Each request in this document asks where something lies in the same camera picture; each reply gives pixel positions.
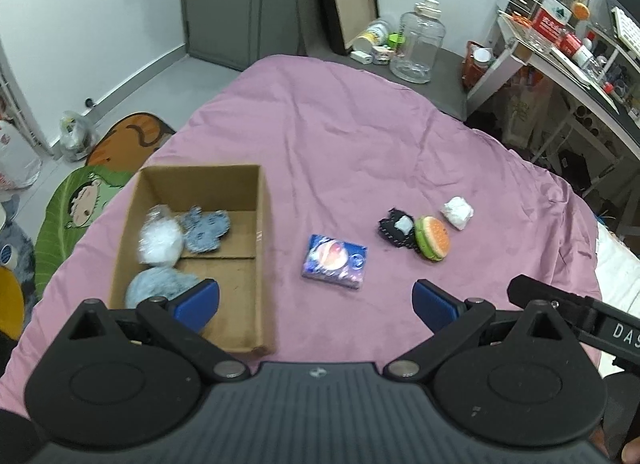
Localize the yellow white lying bottle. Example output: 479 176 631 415
354 18 396 54

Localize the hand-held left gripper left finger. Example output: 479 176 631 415
64 279 251 385

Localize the green leaf cartoon mat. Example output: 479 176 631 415
34 166 139 275

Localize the lying bottle red label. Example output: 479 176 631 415
559 34 609 80

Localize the white desk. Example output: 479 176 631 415
467 11 640 205

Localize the large clear water jug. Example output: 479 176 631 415
389 0 447 85

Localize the hamburger toy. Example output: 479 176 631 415
414 215 451 263

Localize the white pillow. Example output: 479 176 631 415
594 221 640 315

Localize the orange cat mat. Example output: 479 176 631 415
85 112 177 169

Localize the grey door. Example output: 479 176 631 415
177 0 309 72

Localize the black plush patch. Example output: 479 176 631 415
377 208 419 251

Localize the white plastic bag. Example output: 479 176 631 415
0 119 42 191

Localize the white crumpled paper ball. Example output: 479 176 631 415
441 196 474 231

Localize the blue tissue packet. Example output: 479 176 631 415
301 234 369 291

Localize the small blue denim plush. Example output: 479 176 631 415
180 208 234 256

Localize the brown cardboard box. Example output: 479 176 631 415
107 164 276 355

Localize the clear bag of white stuffing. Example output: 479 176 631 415
137 206 186 267

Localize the clear plastic bag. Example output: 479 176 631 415
59 110 100 163

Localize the light blue plush ball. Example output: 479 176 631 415
124 266 201 310

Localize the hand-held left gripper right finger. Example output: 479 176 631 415
383 279 581 381

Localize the clear water bottle red label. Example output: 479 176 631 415
530 0 586 47

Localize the red bag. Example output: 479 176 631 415
460 40 497 91

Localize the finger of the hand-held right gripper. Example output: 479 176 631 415
507 274 587 317

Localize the beige bag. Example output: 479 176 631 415
501 78 556 150

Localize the pink blanket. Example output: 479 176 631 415
0 54 604 395

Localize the white keyboard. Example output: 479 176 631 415
610 6 640 52

